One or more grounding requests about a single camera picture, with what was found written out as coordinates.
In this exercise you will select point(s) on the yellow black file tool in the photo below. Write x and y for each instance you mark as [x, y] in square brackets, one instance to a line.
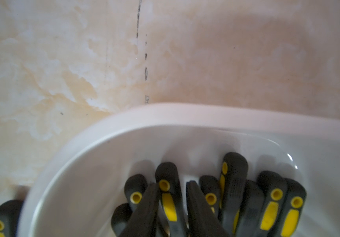
[274, 188]
[210, 188]
[232, 184]
[290, 213]
[120, 218]
[171, 200]
[134, 189]
[250, 210]
[9, 217]

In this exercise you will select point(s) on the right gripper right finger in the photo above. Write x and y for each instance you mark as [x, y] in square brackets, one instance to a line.
[202, 222]

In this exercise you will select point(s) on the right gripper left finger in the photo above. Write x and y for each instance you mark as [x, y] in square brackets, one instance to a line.
[143, 220]

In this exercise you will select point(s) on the white plastic storage box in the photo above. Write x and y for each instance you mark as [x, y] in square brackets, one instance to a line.
[77, 192]

